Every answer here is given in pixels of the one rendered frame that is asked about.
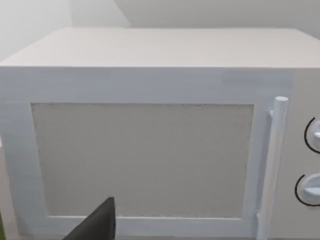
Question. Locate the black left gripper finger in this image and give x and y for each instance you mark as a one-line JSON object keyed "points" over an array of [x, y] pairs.
{"points": [[100, 222]]}

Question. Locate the pale microwave door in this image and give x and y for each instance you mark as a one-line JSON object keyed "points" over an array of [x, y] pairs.
{"points": [[142, 160]]}

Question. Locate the pale microwave oven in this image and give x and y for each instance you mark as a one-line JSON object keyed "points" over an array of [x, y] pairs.
{"points": [[160, 50]]}

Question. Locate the white microwave knob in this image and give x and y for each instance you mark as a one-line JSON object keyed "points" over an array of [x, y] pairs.
{"points": [[315, 132], [311, 188]]}

